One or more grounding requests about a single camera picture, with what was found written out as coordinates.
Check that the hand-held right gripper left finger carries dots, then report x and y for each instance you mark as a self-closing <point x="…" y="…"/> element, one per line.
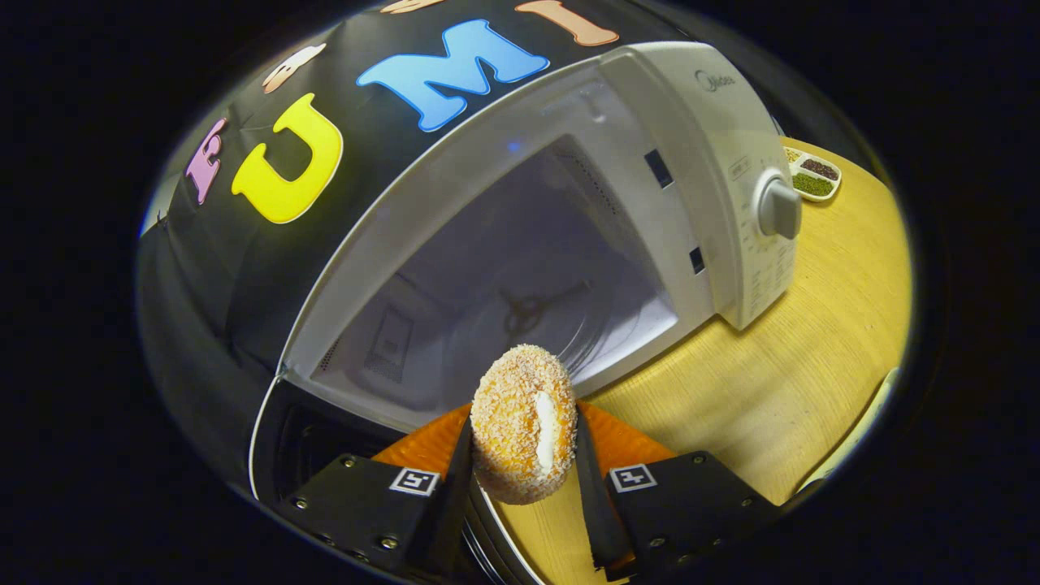
<point x="448" y="528"/>

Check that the crumb-coated cream bun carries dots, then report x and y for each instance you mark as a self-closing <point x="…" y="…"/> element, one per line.
<point x="512" y="422"/>

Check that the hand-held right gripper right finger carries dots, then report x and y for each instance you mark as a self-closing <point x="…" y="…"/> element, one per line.
<point x="597" y="520"/>

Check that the white divided dish of beans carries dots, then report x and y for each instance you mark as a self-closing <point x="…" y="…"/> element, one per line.
<point x="815" y="180"/>

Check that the white microwave oven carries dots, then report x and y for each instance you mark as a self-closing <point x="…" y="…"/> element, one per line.
<point x="715" y="162"/>

